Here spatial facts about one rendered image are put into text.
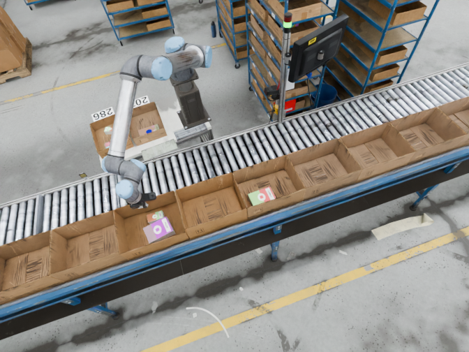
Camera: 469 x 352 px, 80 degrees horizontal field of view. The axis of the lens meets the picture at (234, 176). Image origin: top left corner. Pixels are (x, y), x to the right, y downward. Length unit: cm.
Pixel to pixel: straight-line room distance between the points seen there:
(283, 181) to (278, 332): 123
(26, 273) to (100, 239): 47
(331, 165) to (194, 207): 101
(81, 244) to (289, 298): 167
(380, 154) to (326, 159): 39
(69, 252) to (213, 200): 98
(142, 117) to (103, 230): 120
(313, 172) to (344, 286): 110
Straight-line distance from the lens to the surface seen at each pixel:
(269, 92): 233
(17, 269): 230
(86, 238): 212
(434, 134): 258
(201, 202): 194
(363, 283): 277
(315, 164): 211
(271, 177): 200
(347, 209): 227
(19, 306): 216
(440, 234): 322
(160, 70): 161
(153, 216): 191
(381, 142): 237
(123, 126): 166
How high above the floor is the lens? 256
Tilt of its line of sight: 56 degrees down
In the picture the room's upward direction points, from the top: 8 degrees counter-clockwise
